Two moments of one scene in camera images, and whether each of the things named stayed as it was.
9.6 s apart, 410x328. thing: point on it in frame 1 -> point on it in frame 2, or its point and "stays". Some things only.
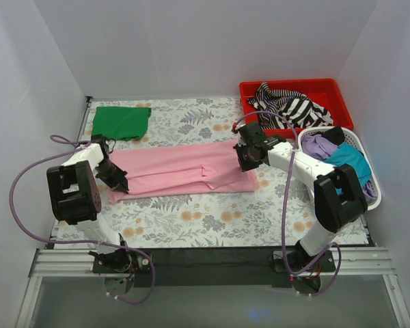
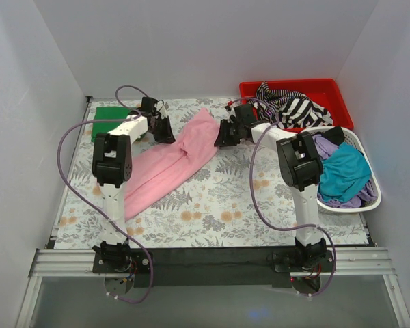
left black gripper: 116,176 -> 161,126
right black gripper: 242,157 -> 229,129
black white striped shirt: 279,109 stays
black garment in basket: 335,134 stays
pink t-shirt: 178,169 -> 154,166
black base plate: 212,268 stays
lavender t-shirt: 317,145 stays
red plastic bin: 324,91 stays
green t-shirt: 125,123 stays
